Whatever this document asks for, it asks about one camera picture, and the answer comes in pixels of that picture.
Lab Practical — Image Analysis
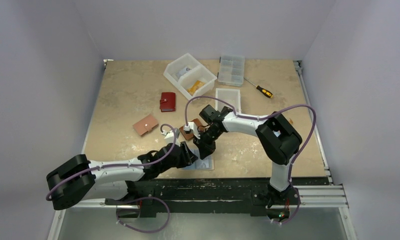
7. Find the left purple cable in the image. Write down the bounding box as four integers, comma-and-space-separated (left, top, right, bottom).
45, 123, 179, 202

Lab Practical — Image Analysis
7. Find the pink card holder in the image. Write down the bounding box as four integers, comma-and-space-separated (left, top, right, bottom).
133, 114, 158, 137

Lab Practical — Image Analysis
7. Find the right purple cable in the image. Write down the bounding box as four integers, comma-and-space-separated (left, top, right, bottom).
184, 96, 318, 185

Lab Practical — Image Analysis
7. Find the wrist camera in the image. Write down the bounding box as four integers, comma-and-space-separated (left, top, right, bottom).
161, 129, 180, 146
184, 121, 200, 139

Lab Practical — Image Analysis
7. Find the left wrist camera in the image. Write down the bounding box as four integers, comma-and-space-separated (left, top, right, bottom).
161, 129, 180, 146

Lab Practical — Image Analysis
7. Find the white divided bin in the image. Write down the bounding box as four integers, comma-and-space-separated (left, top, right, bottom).
163, 53, 217, 100

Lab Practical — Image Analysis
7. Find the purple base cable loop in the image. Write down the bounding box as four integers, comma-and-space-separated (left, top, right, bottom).
115, 195, 171, 234

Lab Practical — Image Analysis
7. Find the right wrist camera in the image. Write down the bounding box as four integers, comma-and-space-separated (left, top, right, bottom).
184, 121, 200, 139

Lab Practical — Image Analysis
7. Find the card in bin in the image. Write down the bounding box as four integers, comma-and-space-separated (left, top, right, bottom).
175, 66, 191, 79

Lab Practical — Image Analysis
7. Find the yellow item in bin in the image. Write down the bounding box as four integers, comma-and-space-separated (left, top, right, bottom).
187, 80, 205, 96

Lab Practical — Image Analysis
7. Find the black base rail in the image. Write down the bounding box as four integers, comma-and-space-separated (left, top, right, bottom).
70, 177, 330, 220

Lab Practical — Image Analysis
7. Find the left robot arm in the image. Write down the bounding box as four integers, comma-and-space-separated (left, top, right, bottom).
45, 142, 198, 210

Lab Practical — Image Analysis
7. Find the brown card holder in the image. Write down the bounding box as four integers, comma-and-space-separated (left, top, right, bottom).
179, 118, 205, 141

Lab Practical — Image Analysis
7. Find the white small bin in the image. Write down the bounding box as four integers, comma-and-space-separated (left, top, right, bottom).
215, 88, 242, 114

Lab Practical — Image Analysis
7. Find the tan card holder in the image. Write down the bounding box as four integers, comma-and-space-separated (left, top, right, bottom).
274, 118, 294, 137

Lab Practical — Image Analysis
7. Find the clear compartment organizer box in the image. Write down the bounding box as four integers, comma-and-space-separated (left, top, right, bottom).
217, 54, 245, 87

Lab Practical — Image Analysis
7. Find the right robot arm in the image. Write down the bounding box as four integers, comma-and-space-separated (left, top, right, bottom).
183, 105, 303, 204

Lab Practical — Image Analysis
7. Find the black credit card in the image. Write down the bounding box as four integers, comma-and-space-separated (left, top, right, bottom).
221, 106, 233, 115

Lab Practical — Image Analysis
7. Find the red card holder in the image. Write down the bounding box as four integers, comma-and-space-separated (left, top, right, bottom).
159, 92, 176, 113

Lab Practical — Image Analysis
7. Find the yellow black screwdriver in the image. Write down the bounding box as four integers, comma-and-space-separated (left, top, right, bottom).
244, 77, 274, 99

